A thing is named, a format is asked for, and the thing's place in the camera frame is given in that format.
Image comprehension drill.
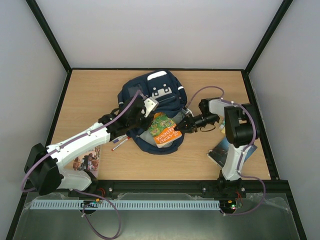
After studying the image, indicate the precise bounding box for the orange treehouse book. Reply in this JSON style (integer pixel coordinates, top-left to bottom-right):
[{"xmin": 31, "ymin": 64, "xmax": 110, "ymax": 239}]
[{"xmin": 148, "ymin": 112, "xmax": 182, "ymax": 148}]

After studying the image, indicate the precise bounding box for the navy blue backpack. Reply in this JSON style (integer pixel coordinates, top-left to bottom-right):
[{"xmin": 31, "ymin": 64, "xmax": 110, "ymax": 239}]
[{"xmin": 116, "ymin": 69, "xmax": 189, "ymax": 155}]

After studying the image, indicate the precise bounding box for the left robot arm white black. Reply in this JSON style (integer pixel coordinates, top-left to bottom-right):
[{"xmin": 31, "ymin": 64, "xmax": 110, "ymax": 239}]
[{"xmin": 21, "ymin": 97, "xmax": 159, "ymax": 196}]

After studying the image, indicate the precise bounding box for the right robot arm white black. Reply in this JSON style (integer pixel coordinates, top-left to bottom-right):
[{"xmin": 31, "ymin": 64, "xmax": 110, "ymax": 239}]
[{"xmin": 174, "ymin": 98, "xmax": 260, "ymax": 198}]

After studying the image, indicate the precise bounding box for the purple cap marker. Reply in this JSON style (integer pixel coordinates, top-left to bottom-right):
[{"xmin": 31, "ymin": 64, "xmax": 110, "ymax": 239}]
[{"xmin": 112, "ymin": 134, "xmax": 128, "ymax": 144}]

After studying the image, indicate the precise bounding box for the dark blue fantasy book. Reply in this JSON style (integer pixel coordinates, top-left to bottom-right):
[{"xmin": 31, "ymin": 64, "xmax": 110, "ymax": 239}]
[{"xmin": 207, "ymin": 137, "xmax": 258, "ymax": 173}]

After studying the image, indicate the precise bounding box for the purple illustrated book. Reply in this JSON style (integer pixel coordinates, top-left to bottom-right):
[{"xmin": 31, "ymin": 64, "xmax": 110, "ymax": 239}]
[{"xmin": 72, "ymin": 145, "xmax": 101, "ymax": 178}]

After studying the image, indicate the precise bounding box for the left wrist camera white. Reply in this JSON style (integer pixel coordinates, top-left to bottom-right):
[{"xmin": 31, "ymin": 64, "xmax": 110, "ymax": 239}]
[{"xmin": 143, "ymin": 97, "xmax": 159, "ymax": 118}]

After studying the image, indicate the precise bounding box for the light blue cable duct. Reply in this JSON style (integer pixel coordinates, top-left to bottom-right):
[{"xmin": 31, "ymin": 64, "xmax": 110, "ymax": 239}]
[{"xmin": 30, "ymin": 199, "xmax": 220, "ymax": 211}]

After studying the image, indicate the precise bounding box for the black aluminium frame rail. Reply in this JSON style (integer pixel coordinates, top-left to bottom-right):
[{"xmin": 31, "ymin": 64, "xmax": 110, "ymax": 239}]
[{"xmin": 85, "ymin": 179, "xmax": 292, "ymax": 200}]

